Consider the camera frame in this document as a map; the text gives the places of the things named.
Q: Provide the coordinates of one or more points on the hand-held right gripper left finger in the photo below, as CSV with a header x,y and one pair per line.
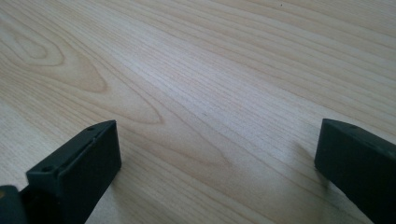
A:
x,y
81,168

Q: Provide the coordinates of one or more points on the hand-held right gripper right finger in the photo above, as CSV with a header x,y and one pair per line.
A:
x,y
358,158

